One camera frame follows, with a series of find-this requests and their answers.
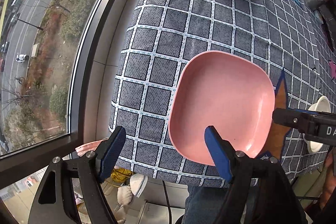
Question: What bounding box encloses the white round bowl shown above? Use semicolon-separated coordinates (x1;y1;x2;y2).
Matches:
303;95;332;154

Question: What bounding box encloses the pink square plate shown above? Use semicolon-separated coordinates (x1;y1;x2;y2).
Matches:
168;51;275;165

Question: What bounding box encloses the person's jeans leg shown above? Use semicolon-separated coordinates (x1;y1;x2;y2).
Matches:
181;186;229;223

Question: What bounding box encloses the yellow cloth bundle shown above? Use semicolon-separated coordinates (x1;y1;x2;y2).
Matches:
110;168;134;184

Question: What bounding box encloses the white plush toy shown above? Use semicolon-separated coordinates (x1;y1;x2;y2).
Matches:
117;173;148;206

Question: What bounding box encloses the grey checkered star tablecloth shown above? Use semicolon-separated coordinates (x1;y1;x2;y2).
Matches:
109;0;335;188

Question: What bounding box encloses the dark window frame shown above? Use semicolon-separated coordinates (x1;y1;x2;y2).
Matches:
1;0;116;188

